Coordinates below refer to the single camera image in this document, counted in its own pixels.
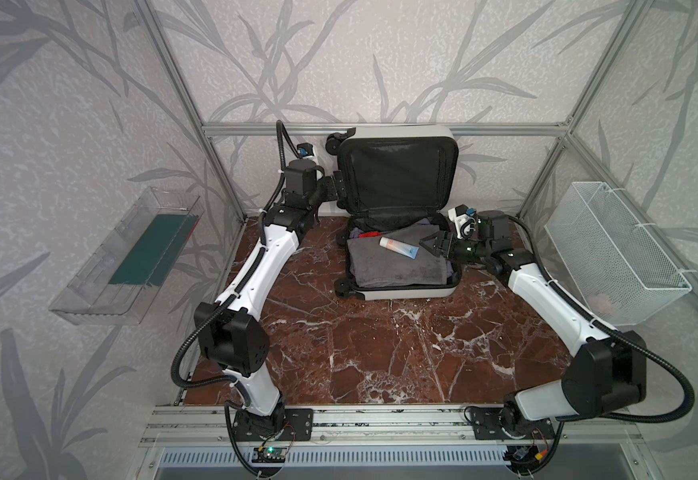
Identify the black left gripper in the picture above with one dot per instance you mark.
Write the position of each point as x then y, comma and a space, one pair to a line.
334, 187

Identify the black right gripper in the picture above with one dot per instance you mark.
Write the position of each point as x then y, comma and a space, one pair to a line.
450, 246

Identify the white blue cream tube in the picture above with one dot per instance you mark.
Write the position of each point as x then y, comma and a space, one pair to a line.
399, 247

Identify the white black suitcase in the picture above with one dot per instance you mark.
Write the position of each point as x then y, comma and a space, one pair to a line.
395, 176

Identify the grey towel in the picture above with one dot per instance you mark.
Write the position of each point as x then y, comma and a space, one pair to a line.
374, 266

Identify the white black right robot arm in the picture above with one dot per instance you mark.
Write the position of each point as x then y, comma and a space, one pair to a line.
606, 374

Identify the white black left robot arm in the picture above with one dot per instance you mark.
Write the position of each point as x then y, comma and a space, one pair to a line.
229, 332

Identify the pink item in basket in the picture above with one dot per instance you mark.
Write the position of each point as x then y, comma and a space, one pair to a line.
601, 305

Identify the green board in bin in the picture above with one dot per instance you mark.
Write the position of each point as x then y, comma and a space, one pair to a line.
151, 259

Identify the green circuit board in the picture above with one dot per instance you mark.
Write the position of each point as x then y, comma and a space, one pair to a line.
270, 455

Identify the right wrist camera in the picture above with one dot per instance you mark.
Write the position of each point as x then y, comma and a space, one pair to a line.
464, 220

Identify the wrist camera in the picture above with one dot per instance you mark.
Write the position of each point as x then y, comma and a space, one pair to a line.
464, 220
307, 151

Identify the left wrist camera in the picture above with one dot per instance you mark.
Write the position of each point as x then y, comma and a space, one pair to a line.
307, 151

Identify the white wire mesh basket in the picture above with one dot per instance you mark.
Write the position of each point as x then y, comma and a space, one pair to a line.
608, 250

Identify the clear plastic wall bin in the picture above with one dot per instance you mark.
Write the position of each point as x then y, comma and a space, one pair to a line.
89, 299

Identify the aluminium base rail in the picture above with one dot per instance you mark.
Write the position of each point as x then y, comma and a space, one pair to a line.
368, 424

